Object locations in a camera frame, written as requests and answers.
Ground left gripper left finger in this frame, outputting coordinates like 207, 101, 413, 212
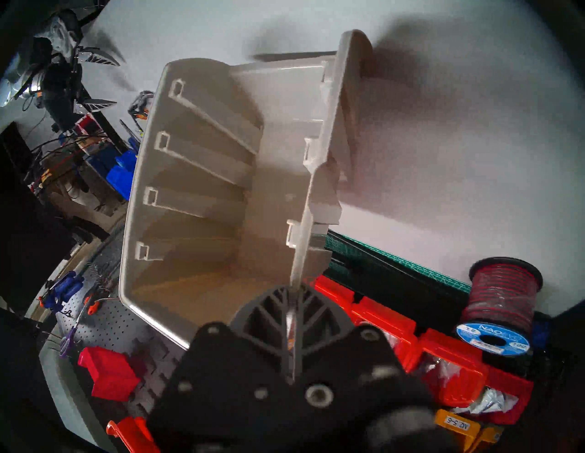
151, 285, 302, 453

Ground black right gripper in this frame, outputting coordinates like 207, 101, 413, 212
43, 46, 121, 132

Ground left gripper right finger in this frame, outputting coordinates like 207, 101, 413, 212
295, 285, 439, 453

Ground safety glasses orange temples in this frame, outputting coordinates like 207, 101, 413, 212
128, 90, 154, 120

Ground beige plastic storage bin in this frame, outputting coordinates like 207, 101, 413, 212
119, 30, 373, 350

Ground yellow parts bin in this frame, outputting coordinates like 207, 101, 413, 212
471, 425, 503, 453
433, 408, 481, 452

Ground long black bar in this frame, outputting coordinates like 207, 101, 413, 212
328, 256, 463, 322

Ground bright red parts bin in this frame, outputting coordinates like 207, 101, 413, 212
78, 346, 142, 402

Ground grey pegboard panel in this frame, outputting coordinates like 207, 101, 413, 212
39, 219, 197, 453

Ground beige side workbench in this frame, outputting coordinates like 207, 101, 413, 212
27, 137, 124, 229

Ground green cutting mat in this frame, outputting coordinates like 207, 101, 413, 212
324, 231, 472, 294

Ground red spool blue label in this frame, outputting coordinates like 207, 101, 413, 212
456, 257, 543, 357

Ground blue spring clamp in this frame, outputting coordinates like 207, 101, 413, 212
39, 270, 86, 311

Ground orange handled pliers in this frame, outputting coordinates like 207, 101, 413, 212
85, 295, 120, 316

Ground purple handled scissors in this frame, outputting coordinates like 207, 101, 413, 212
58, 311, 86, 359

